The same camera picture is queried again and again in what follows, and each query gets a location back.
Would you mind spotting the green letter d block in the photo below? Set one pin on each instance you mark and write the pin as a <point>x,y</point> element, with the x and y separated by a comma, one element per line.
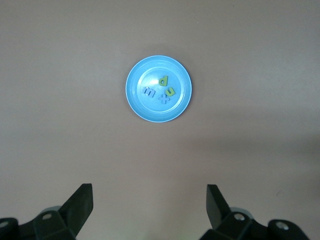
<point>163,82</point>

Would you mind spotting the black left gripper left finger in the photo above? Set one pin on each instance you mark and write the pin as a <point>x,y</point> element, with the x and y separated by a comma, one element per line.
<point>75,210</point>

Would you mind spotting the blue letter m block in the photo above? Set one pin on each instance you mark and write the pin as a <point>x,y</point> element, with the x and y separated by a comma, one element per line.
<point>149,92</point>

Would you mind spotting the blue round plate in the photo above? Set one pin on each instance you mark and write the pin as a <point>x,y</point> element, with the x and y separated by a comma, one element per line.
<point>150,112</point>

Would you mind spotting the brown table mat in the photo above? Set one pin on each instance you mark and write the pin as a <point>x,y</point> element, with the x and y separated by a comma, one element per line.
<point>62,125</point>

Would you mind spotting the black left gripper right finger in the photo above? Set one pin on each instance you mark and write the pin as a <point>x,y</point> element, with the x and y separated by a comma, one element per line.
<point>220,212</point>

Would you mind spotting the green letter u block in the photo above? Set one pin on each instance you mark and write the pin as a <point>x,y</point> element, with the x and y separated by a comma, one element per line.
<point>170,93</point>

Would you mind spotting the blue letter x block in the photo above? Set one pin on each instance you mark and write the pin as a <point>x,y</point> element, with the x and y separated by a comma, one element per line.
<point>163,100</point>

